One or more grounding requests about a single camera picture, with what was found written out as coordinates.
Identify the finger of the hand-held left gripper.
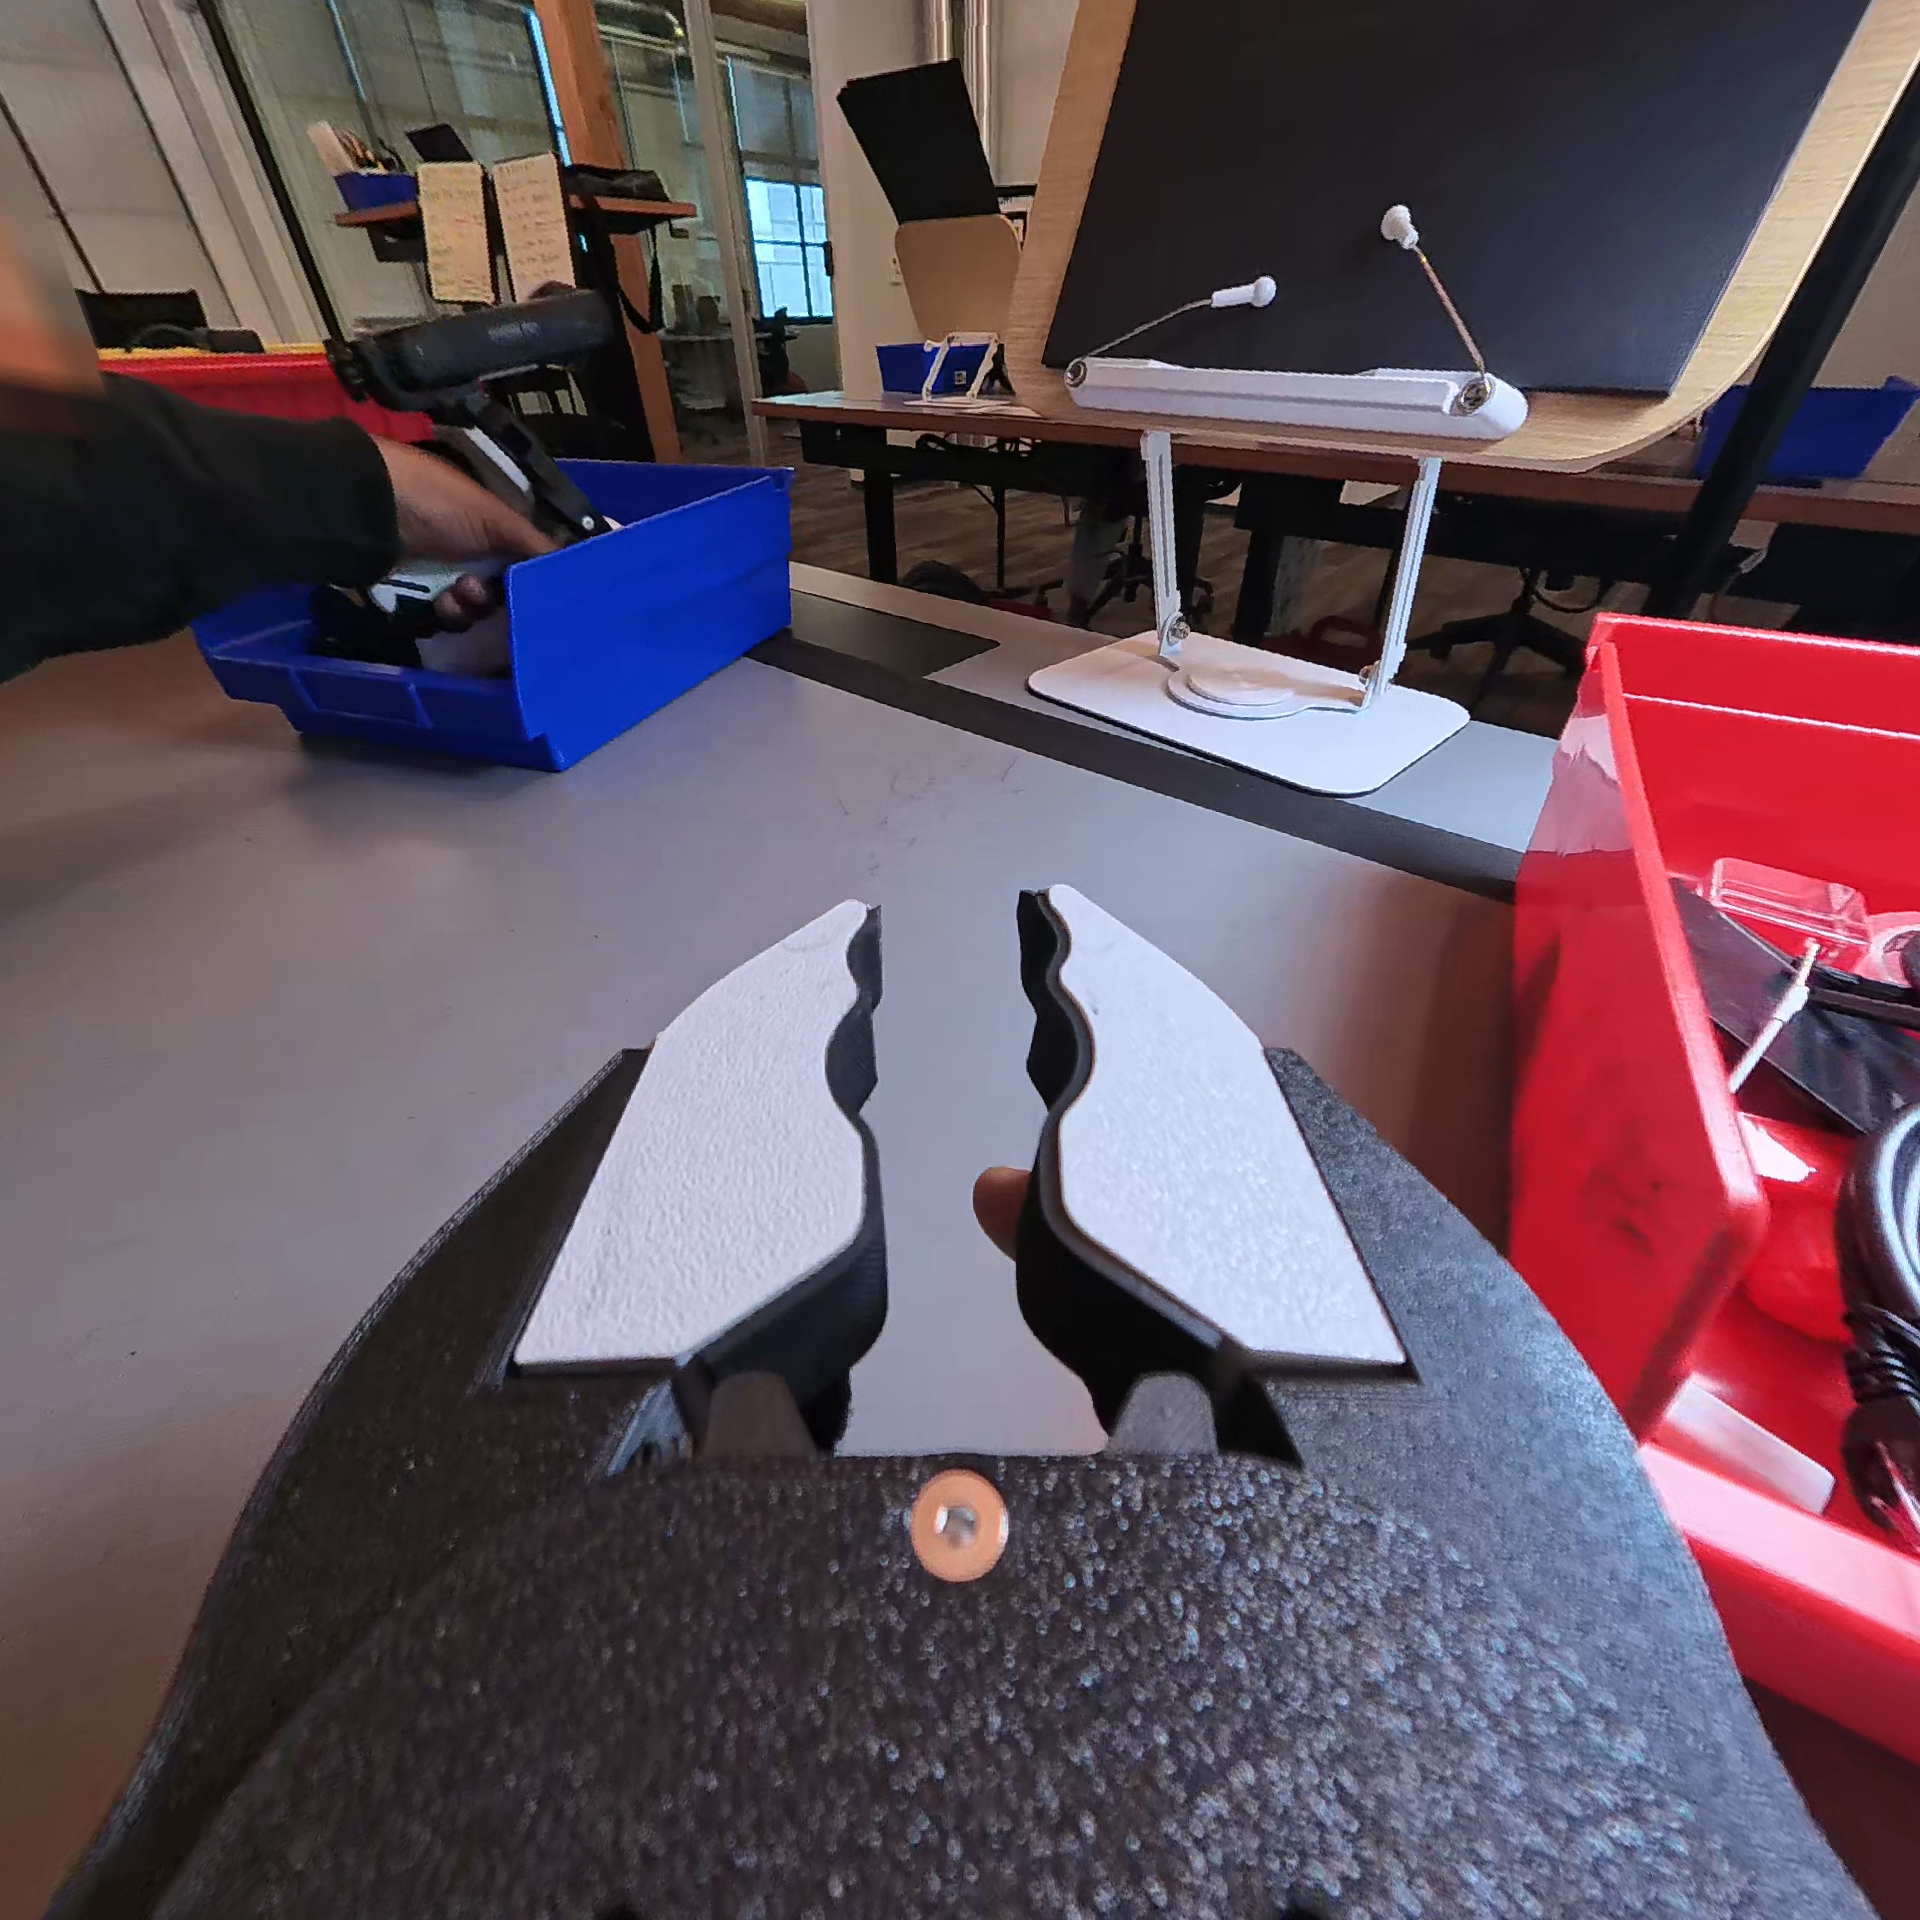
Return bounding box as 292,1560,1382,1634
455,423,616,545
363,557,512,620

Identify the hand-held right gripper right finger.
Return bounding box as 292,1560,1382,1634
1016,884,1412,1426

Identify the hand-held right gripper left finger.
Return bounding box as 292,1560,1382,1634
513,901,887,1374

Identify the thin black cable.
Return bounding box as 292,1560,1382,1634
1808,930,1920,1028

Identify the person's left forearm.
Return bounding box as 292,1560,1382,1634
0,375,405,682

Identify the person's left hand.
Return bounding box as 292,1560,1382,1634
372,438,559,632

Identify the paper flip chart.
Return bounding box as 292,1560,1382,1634
491,150,579,302
415,159,496,305

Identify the wooden-top standing desk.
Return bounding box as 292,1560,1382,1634
333,127,700,460

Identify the large red storage bin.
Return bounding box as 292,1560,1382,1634
96,348,437,444

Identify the wooden pillar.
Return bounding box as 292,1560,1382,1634
533,0,683,460

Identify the window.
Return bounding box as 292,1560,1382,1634
744,176,835,320

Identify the long wooden table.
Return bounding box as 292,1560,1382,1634
749,391,1920,677

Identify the white board stand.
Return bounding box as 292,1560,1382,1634
1027,206,1531,798

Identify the beige board on stand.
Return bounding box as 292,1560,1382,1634
895,212,1023,406

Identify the black panel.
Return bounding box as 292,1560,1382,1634
837,60,1003,225

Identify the thin white stick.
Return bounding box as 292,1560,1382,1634
1725,942,1824,1095

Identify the black light stand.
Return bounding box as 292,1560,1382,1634
1649,142,1920,620

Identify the coiled black cable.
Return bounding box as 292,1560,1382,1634
1837,1101,1920,1554

